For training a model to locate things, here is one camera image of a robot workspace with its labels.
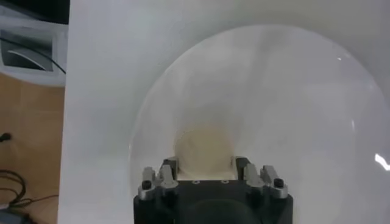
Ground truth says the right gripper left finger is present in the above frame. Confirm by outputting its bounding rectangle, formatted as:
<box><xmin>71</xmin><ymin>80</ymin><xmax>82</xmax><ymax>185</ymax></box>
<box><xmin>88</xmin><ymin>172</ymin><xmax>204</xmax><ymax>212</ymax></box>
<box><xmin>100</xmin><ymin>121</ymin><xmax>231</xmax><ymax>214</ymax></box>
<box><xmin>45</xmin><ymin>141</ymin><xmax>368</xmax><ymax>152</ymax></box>
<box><xmin>137</xmin><ymin>156</ymin><xmax>181</xmax><ymax>201</ymax></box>

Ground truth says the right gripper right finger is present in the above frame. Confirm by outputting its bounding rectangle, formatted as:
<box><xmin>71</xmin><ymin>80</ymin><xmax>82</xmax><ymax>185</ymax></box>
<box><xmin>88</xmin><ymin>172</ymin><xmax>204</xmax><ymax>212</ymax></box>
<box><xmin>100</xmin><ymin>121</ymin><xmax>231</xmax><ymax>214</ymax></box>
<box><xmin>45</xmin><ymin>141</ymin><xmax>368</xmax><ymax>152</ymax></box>
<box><xmin>233</xmin><ymin>156</ymin><xmax>289</xmax><ymax>200</ymax></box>

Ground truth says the white steamed baozi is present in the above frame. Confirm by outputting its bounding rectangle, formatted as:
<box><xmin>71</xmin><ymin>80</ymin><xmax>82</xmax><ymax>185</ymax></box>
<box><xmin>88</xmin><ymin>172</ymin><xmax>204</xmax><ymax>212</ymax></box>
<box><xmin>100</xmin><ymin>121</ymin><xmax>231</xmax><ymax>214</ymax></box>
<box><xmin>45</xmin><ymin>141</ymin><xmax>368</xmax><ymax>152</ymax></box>
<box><xmin>172</xmin><ymin>123</ymin><xmax>238</xmax><ymax>181</ymax></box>

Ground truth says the white round plate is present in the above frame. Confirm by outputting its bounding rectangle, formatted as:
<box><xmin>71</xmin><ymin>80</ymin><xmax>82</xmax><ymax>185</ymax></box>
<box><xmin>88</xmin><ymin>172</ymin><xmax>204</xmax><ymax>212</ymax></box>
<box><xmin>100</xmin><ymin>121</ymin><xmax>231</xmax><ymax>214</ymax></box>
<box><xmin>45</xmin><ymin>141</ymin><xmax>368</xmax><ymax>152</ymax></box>
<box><xmin>128</xmin><ymin>23</ymin><xmax>390</xmax><ymax>224</ymax></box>

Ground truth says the white plastic box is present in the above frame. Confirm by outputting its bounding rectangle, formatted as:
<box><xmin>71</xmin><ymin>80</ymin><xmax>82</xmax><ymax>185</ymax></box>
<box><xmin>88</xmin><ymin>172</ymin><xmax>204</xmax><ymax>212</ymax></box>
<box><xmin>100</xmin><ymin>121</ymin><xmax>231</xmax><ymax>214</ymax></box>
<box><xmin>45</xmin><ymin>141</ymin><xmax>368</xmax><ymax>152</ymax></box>
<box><xmin>0</xmin><ymin>5</ymin><xmax>68</xmax><ymax>88</ymax></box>

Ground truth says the black floor cable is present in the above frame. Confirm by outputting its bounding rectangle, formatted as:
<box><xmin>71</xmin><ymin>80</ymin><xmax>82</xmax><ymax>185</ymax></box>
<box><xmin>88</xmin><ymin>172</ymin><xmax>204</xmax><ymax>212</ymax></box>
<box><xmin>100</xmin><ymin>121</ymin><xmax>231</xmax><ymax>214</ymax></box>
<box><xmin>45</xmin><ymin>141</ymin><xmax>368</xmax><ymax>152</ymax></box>
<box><xmin>0</xmin><ymin>169</ymin><xmax>59</xmax><ymax>211</ymax></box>

